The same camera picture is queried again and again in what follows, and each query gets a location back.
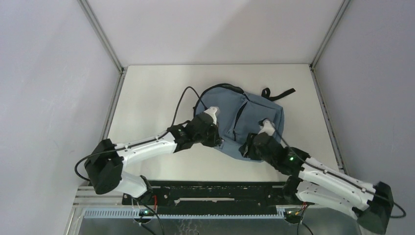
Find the blue student backpack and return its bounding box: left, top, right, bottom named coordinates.
left=193, top=83, right=295, bottom=162

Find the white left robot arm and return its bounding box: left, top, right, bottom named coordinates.
left=84, top=106, right=222, bottom=204

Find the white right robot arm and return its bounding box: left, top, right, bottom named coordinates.
left=239, top=133, right=394, bottom=235

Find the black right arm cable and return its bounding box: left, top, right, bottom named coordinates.
left=259, top=118, right=407, bottom=235

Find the right aluminium corner post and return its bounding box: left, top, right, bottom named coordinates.
left=310, top=0, right=352, bottom=71

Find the aluminium corner post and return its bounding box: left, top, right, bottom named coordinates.
left=77, top=0, right=124, bottom=74
left=310, top=0, right=352, bottom=71

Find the left aluminium corner post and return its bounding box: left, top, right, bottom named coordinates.
left=77, top=0, right=124, bottom=74

